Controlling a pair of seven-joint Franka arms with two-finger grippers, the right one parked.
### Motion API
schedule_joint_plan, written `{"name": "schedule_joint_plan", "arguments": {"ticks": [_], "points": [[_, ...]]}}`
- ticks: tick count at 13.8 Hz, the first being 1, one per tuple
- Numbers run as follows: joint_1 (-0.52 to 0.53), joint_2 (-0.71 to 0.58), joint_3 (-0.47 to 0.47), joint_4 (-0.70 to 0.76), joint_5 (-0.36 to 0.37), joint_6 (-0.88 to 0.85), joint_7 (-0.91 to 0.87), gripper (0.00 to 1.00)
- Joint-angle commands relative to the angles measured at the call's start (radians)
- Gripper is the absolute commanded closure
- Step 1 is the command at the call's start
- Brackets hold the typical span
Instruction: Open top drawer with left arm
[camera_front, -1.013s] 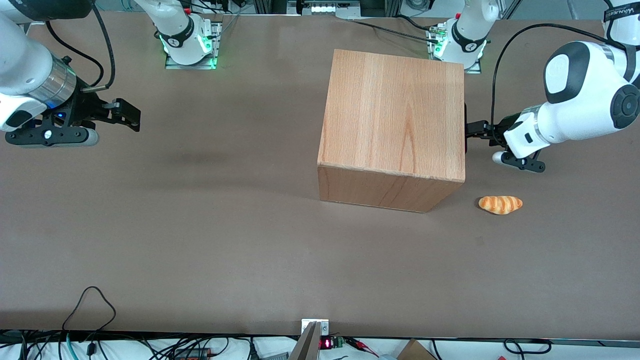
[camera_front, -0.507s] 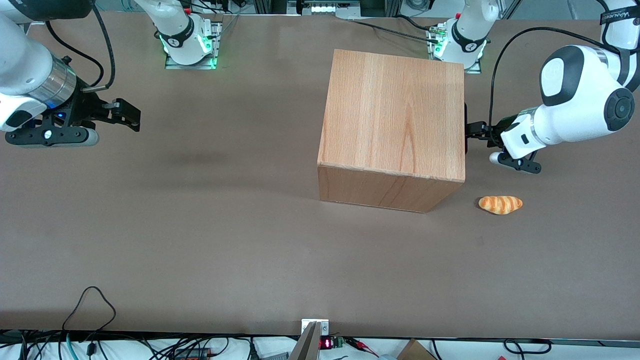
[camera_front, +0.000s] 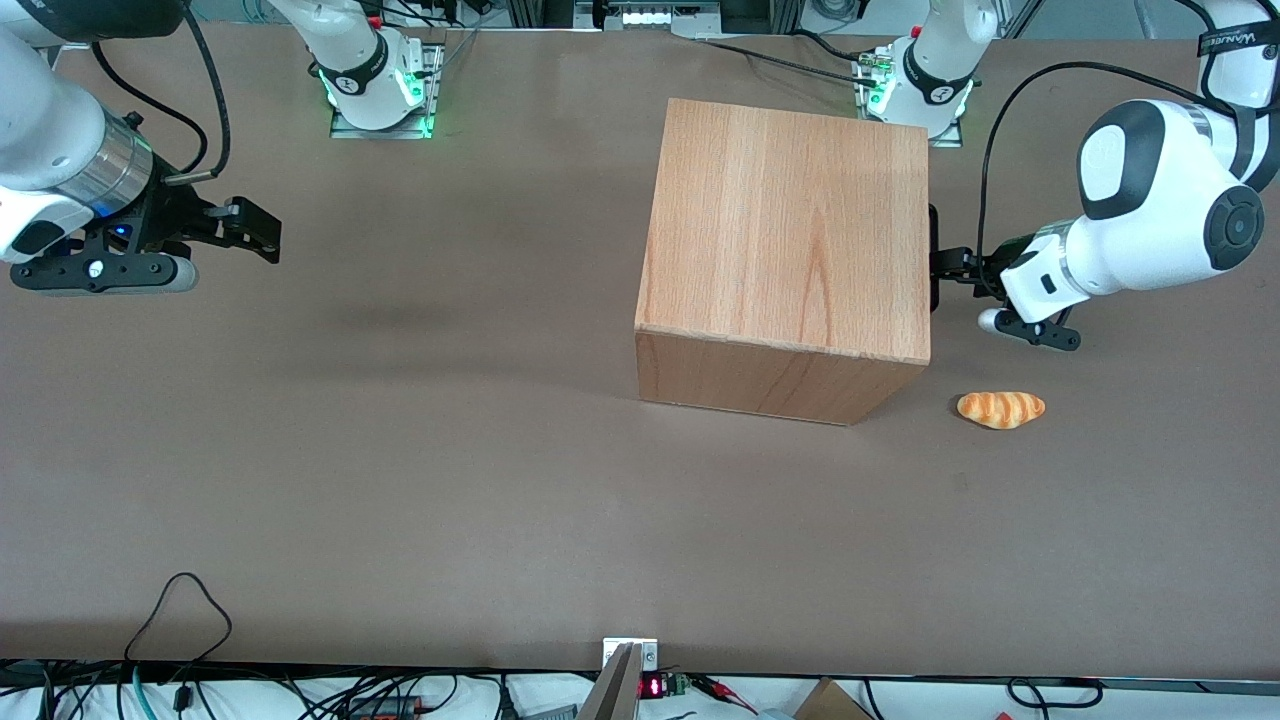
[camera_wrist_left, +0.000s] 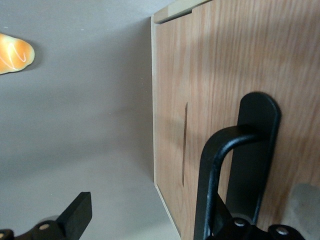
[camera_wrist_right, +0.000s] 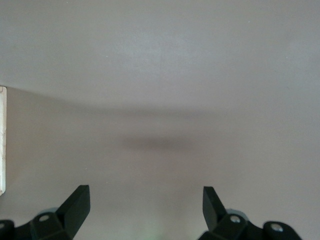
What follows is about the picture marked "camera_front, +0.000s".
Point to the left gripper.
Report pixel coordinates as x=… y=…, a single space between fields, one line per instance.
x=996 y=266

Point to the red digital display module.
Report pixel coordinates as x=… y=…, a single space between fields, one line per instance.
x=652 y=687

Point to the small metal bracket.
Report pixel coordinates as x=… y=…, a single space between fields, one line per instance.
x=648 y=652

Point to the black and red device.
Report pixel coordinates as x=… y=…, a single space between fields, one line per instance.
x=385 y=708

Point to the aluminium profile bar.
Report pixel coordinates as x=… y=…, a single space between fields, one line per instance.
x=612 y=690

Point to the light wooden drawer cabinet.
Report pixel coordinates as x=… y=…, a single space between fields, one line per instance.
x=780 y=220

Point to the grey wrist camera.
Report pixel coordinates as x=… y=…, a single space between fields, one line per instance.
x=1040 y=335
x=100 y=280

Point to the red clip test leads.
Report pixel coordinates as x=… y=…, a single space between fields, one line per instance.
x=722 y=688

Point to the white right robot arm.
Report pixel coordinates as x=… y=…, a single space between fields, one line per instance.
x=40 y=120

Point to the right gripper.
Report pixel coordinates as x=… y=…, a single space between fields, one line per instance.
x=168 y=218

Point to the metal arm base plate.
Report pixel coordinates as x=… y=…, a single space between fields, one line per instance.
x=385 y=128
x=948 y=138

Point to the white lit power strip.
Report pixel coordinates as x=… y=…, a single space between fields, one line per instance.
x=660 y=17

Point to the toy croissant bread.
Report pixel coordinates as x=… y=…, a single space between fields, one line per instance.
x=1000 y=409

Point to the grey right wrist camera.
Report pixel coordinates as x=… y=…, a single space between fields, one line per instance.
x=100 y=280

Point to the brown cardboard piece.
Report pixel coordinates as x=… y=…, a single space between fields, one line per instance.
x=830 y=703

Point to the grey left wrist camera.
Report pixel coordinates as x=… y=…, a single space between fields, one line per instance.
x=1040 y=335

